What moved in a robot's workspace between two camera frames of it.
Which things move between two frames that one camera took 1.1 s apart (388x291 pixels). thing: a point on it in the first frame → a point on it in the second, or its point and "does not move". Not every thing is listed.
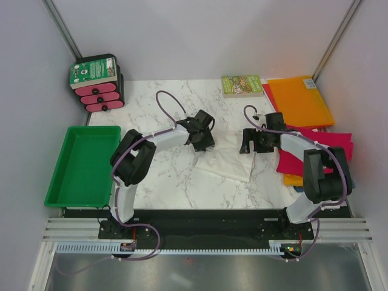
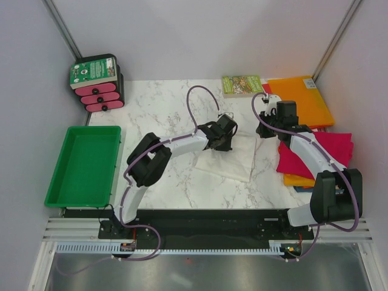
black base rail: [202, 226] does not move
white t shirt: [224, 158] does not move
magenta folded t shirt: [288, 163] does not move
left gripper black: [208, 142] → [227, 147]
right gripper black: [252, 134] → [261, 131]
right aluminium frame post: [329, 52] does not move
